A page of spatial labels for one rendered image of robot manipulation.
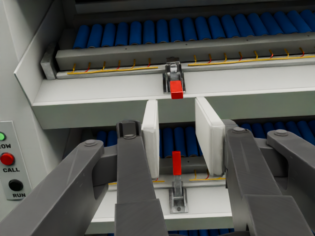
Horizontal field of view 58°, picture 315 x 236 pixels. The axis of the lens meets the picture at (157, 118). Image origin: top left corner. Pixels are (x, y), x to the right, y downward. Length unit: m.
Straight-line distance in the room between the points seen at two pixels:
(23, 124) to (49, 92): 0.05
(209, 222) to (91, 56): 0.30
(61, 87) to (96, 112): 0.06
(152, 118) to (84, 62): 0.26
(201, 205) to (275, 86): 0.21
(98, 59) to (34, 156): 0.16
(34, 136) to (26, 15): 0.15
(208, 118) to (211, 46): 0.25
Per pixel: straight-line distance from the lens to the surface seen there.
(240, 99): 0.37
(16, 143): 0.42
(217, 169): 0.16
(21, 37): 0.39
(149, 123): 0.15
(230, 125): 0.17
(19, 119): 0.40
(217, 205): 0.46
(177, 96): 0.29
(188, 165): 0.47
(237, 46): 0.41
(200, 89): 0.36
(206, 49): 0.40
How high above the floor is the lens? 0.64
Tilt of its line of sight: 24 degrees down
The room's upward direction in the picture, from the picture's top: 4 degrees counter-clockwise
